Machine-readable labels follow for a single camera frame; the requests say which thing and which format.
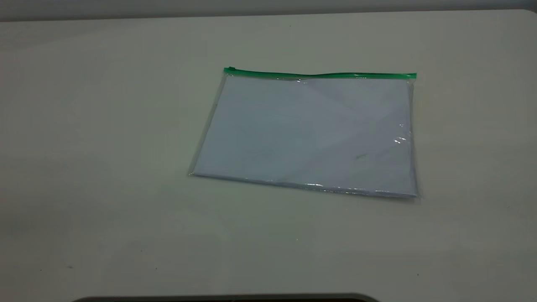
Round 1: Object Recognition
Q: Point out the clear zip bag green strip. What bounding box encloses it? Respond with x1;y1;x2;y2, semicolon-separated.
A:
188;66;422;201

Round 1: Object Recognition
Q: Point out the dark curved base panel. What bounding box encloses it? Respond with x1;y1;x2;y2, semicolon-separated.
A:
71;293;380;302

